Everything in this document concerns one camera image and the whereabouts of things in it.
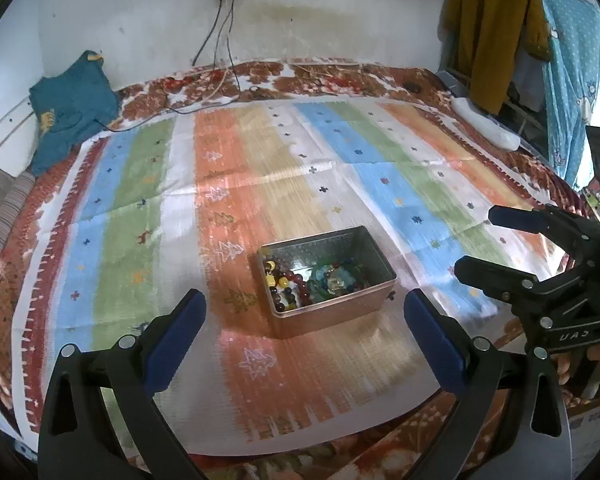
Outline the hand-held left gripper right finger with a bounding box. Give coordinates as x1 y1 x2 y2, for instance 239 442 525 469
402 289 573 480

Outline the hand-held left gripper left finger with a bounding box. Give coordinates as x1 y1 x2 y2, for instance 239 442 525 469
37 289 208 480

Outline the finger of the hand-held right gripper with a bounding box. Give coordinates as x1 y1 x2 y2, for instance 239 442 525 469
487 204 600 262
452 255 599 321

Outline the multicolour glass bead bracelet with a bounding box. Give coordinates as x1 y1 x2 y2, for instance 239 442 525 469
330 257 372 293

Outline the brown metal tin box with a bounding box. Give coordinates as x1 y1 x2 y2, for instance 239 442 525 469
256 225 398 340

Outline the yellow and black bead bracelet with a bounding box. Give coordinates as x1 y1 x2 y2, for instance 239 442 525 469
262 259 301 311

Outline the light blue bead bracelet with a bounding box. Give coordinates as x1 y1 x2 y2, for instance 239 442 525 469
310 265 356 297

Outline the red bead bracelet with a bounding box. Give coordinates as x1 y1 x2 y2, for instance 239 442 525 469
280 270 323 307

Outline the white oblong object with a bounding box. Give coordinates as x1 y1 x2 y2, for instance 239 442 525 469
451 96 521 151

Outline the cardboard box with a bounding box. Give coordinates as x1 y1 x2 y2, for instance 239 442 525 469
565 390 600 480

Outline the striped colourful mat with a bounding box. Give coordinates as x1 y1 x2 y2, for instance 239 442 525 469
12 97 571 443

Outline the blue dotted cloth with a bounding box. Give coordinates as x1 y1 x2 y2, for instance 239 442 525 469
530 0 600 191

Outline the mustard yellow garment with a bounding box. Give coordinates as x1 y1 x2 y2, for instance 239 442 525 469
442 0 551 116

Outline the striped grey cushion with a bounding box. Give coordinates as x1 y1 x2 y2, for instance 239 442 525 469
0 164 36 273

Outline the teal pillow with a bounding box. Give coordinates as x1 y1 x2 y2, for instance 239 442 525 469
28 50 122 177

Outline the white cable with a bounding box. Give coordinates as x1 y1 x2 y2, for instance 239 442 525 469
197 65 231 103

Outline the black cable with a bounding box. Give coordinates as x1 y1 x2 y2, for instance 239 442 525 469
192 0 227 67
94 0 242 133

